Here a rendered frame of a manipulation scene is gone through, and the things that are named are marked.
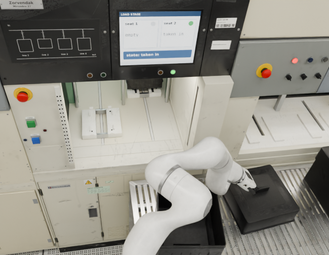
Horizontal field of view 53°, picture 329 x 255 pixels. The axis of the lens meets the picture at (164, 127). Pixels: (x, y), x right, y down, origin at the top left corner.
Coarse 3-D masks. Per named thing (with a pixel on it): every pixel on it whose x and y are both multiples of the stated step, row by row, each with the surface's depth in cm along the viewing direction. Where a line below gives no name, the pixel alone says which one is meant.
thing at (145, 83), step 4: (128, 80) 193; (132, 80) 193; (136, 80) 194; (140, 80) 194; (144, 80) 195; (148, 80) 195; (152, 80) 196; (156, 80) 196; (160, 80) 197; (128, 84) 195; (132, 84) 195; (136, 84) 196; (140, 84) 196; (144, 84) 197; (148, 84) 198; (152, 84) 198; (156, 84) 199; (160, 84) 199; (128, 88) 197; (132, 88) 197; (136, 88) 198; (140, 88) 198; (144, 88) 199; (148, 88) 200; (152, 88) 204; (156, 88) 201; (136, 92) 200
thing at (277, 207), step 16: (256, 176) 168; (272, 176) 169; (240, 192) 160; (256, 192) 160; (272, 192) 162; (288, 192) 162; (240, 208) 154; (256, 208) 154; (272, 208) 155; (288, 208) 156; (240, 224) 156; (256, 224) 152; (272, 224) 158
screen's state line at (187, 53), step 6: (126, 54) 120; (132, 54) 120; (138, 54) 121; (144, 54) 121; (150, 54) 122; (156, 54) 122; (162, 54) 123; (168, 54) 123; (174, 54) 124; (180, 54) 124; (186, 54) 125
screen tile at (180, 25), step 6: (162, 24) 114; (168, 24) 115; (174, 24) 115; (180, 24) 115; (186, 24) 116; (162, 30) 116; (168, 30) 116; (174, 30) 117; (180, 30) 117; (186, 30) 117; (192, 30) 118; (186, 36) 119; (192, 36) 120; (162, 42) 119; (168, 42) 120; (174, 42) 120; (180, 42) 121; (186, 42) 121; (192, 42) 121
